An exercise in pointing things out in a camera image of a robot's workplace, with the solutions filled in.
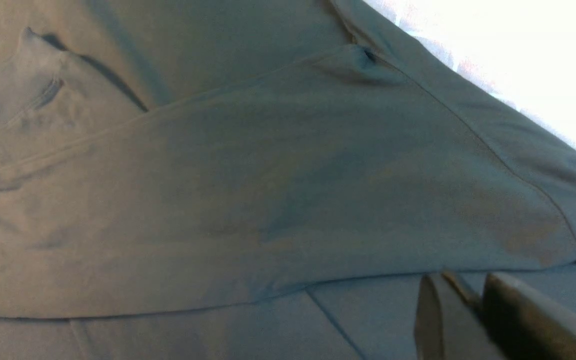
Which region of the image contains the dark gray long-sleeve shirt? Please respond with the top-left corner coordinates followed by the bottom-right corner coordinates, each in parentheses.
top-left (0, 0), bottom-right (576, 360)

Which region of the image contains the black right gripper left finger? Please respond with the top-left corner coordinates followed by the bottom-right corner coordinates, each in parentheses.
top-left (414, 273), bottom-right (506, 360)

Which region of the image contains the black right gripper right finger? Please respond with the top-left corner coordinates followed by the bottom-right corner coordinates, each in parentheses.
top-left (483, 273), bottom-right (576, 360)

